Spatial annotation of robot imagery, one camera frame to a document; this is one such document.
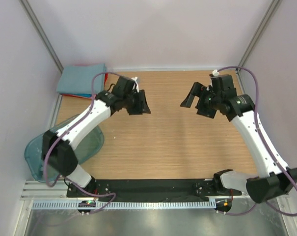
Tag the slotted grey cable duct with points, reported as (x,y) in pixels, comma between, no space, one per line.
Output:
(81,205)

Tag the aluminium frame post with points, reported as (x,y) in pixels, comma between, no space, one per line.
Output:
(41,33)
(270,12)

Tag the left aluminium frame post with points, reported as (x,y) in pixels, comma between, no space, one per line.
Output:
(41,33)

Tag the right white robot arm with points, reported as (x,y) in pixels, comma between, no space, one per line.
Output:
(275,177)

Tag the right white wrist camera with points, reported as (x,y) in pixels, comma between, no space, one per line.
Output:
(215,73)

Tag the right aluminium frame post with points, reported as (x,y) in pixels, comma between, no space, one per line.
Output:
(270,12)

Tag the folded blue t shirt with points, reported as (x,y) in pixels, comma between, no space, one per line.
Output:
(83,95)

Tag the translucent teal plastic basket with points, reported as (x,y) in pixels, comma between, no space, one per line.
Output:
(87,148)

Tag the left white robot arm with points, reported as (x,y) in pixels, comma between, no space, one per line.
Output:
(58,148)

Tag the grey-blue t shirt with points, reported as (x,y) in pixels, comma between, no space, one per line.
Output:
(77,79)

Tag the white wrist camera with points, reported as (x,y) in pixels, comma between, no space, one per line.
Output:
(215,73)
(136,81)

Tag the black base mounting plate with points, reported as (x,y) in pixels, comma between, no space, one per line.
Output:
(161,190)

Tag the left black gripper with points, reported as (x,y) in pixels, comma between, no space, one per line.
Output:
(140,107)

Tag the aluminium extrusion rail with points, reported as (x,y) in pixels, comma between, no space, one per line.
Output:
(33,189)

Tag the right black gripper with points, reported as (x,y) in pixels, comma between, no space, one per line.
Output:
(201,90)

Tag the folded red t shirt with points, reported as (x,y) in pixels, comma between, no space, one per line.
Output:
(104,83)

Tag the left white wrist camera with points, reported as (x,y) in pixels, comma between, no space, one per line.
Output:
(136,81)

